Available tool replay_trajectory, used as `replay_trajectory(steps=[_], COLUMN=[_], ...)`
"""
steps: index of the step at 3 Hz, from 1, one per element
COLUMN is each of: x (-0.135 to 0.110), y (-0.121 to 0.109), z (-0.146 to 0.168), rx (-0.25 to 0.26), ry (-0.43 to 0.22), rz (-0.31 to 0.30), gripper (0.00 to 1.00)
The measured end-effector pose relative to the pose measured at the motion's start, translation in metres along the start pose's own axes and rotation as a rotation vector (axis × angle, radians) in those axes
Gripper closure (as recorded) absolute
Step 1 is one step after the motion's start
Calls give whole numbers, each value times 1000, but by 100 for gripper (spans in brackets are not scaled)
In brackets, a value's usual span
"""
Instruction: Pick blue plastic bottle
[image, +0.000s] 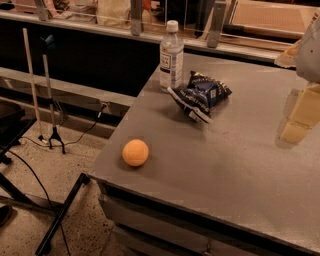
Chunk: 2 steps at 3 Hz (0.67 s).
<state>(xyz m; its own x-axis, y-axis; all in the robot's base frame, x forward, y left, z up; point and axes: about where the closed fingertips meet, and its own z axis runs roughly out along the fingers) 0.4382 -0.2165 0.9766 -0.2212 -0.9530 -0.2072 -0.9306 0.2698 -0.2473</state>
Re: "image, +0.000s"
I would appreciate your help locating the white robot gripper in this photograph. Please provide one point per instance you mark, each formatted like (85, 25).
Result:
(310, 55)

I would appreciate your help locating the clear plastic water bottle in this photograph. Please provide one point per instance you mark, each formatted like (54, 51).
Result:
(171, 57)

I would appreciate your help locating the metal railing ledge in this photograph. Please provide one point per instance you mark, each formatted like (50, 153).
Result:
(260, 25)

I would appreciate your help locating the blue snack bag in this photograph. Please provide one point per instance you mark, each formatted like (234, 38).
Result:
(200, 96)

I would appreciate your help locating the orange ball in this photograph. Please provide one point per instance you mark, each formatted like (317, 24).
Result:
(135, 152)

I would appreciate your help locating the grey table drawer front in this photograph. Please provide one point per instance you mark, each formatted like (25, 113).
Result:
(151, 233)

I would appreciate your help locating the white wooden stick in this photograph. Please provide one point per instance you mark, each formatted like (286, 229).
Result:
(33, 88)

